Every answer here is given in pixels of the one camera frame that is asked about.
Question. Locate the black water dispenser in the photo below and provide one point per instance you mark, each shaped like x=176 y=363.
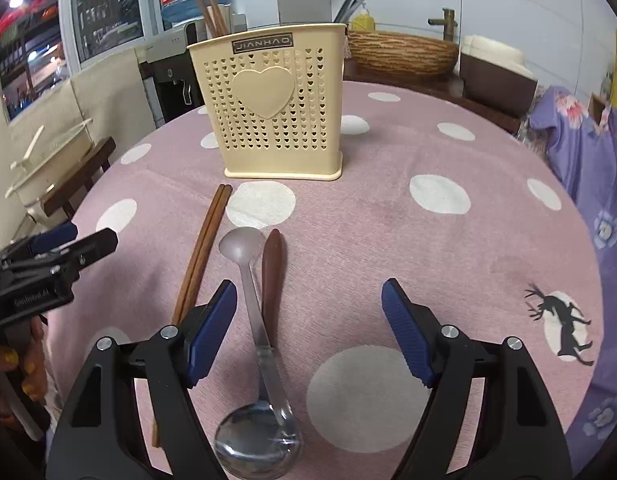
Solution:
x=171 y=70

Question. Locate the dark wooden chair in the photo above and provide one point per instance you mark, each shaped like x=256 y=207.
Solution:
x=83 y=172

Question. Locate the yellow pump soap bottle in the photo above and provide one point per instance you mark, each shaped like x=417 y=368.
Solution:
x=362 y=20

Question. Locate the person's left hand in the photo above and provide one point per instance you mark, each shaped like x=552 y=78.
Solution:
x=31 y=375

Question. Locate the cream perforated utensil holder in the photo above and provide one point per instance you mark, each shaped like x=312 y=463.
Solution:
x=268 y=110

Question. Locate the window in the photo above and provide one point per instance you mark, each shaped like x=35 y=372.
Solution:
x=108 y=5

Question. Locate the pink polka dot tablecloth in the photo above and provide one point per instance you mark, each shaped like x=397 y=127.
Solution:
x=368 y=240

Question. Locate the brown and cream box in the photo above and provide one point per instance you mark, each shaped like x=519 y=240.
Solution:
x=498 y=75

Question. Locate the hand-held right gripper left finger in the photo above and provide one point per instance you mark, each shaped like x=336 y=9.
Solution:
x=213 y=332

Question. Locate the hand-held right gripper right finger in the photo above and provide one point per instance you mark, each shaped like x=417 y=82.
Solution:
x=406 y=332

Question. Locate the brown wooden chopstick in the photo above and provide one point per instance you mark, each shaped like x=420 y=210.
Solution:
x=204 y=10
x=198 y=255
x=217 y=7
x=208 y=255

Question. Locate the woven brown basin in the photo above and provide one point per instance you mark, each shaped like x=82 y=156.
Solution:
x=403 y=55

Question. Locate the small wooden box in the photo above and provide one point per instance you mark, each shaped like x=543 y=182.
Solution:
x=599 y=107

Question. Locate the dark wooden counter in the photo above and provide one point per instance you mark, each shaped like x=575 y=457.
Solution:
x=483 y=110

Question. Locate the purple floral cloth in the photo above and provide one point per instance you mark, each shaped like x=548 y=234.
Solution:
x=583 y=160

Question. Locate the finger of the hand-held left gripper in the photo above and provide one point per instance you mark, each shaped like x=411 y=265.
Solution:
x=91 y=252
x=53 y=239

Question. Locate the wooden faucet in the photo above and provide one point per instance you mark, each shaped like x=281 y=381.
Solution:
x=446 y=22

